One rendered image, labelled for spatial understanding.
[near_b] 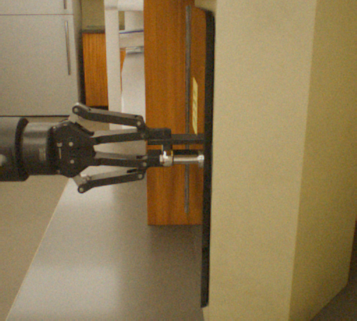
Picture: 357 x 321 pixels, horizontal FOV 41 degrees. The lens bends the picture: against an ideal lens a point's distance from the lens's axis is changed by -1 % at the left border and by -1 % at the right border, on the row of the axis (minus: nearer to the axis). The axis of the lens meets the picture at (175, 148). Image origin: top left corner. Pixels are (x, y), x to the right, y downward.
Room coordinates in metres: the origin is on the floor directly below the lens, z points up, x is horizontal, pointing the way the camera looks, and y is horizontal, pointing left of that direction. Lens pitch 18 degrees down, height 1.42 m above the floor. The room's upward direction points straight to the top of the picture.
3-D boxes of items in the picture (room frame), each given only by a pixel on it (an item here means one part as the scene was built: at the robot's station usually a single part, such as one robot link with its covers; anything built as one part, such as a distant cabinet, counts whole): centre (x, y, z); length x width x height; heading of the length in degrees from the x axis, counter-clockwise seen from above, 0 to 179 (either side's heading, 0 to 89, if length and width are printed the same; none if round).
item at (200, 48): (0.71, -0.03, 1.19); 0.30 x 0.01 x 0.40; 2
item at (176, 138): (0.66, 0.01, 1.21); 0.07 x 0.03 x 0.01; 92
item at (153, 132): (0.66, 0.03, 1.23); 0.05 x 0.01 x 0.03; 92
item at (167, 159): (0.64, 0.00, 1.20); 0.10 x 0.05 x 0.03; 2
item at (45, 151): (0.65, 0.16, 1.20); 0.09 x 0.07 x 0.08; 92
